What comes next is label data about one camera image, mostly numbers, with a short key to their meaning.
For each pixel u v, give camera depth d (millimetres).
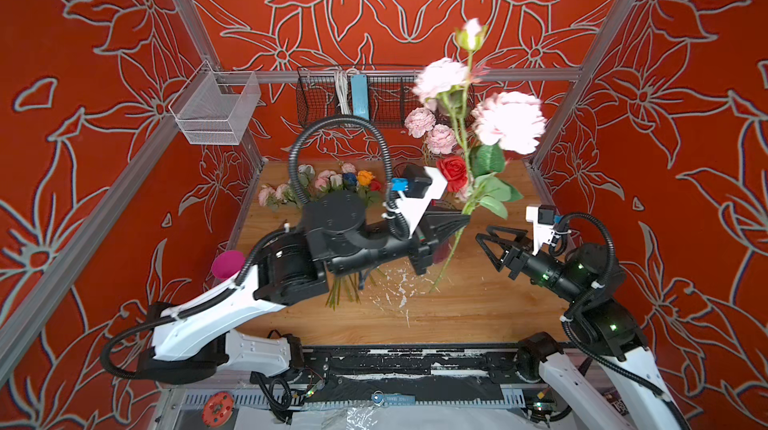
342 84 875
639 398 412
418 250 349
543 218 519
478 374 727
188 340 369
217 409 670
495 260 557
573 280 481
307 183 1072
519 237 581
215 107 925
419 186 329
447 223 392
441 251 953
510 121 303
